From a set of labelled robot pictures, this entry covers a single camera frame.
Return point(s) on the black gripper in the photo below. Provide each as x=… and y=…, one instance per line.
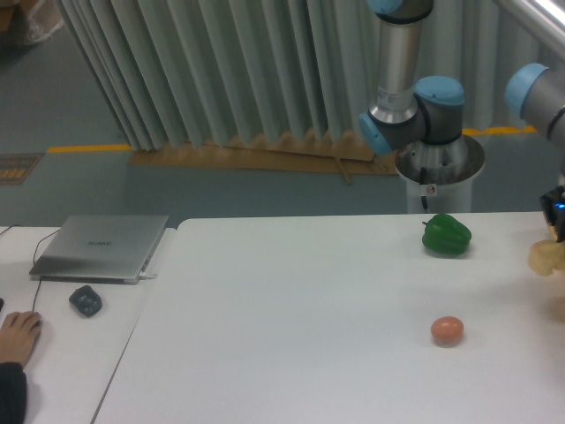
x=552, y=205

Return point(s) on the black-sleeved forearm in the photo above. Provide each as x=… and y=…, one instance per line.
x=13, y=393

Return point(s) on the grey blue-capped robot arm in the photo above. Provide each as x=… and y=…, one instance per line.
x=424, y=119

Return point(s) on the yellow basket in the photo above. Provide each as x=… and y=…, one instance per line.
x=552, y=232

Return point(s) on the person's hand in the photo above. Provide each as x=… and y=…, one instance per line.
x=16, y=345

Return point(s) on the green bell pepper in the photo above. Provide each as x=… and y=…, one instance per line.
x=444, y=234

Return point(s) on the brown egg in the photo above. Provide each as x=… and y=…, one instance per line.
x=447, y=330

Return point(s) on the brown cardboard sheet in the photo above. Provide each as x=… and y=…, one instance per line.
x=347, y=156

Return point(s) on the grey-green pleated curtain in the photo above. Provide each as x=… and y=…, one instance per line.
x=199, y=71

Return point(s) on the silver laptop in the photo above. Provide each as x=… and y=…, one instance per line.
x=101, y=249

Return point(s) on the black small controller device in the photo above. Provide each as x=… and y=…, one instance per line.
x=86, y=301

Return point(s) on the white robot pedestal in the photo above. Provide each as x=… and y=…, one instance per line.
x=439, y=178

